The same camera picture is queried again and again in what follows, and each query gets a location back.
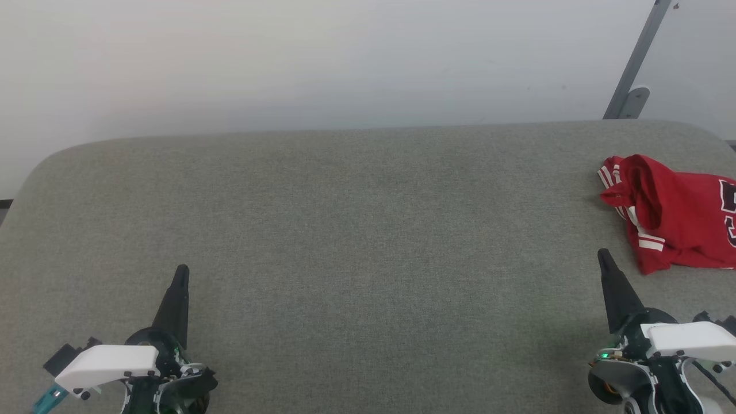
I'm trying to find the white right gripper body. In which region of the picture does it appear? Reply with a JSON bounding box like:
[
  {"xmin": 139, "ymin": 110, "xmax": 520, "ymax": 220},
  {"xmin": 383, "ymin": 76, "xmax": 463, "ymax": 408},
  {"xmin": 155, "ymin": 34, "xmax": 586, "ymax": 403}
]
[{"xmin": 607, "ymin": 308, "xmax": 736, "ymax": 374}]

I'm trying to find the red and white jersey shirt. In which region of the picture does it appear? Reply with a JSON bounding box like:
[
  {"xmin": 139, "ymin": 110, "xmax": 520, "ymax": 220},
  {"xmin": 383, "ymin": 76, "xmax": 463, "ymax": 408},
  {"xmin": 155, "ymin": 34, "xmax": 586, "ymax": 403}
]
[{"xmin": 597, "ymin": 154, "xmax": 736, "ymax": 275}]

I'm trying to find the grey metal pole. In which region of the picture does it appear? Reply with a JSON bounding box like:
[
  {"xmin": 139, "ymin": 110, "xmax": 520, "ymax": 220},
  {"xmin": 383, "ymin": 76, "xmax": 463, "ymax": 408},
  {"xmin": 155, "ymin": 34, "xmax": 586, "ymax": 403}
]
[{"xmin": 603, "ymin": 0, "xmax": 673, "ymax": 120}]

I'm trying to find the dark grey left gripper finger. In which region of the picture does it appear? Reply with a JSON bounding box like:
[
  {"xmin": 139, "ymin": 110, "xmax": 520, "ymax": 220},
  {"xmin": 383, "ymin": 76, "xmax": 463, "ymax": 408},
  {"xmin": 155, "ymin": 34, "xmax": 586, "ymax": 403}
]
[{"xmin": 151, "ymin": 264, "xmax": 191, "ymax": 349}]

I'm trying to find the black left cable teal plug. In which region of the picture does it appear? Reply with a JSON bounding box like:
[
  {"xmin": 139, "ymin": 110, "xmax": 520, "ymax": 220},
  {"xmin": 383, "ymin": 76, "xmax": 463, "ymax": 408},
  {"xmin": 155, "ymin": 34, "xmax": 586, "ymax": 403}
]
[{"xmin": 32, "ymin": 384, "xmax": 70, "ymax": 414}]

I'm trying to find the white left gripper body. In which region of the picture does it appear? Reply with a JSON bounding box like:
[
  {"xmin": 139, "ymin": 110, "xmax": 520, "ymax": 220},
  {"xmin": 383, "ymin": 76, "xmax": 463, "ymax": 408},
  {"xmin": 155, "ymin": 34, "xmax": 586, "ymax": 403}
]
[{"xmin": 54, "ymin": 327, "xmax": 193, "ymax": 398}]

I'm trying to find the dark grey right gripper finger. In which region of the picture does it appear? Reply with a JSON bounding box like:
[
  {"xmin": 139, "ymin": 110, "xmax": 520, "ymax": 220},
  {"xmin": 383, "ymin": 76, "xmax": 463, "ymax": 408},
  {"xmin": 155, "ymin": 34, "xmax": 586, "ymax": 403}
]
[{"xmin": 597, "ymin": 248, "xmax": 646, "ymax": 335}]

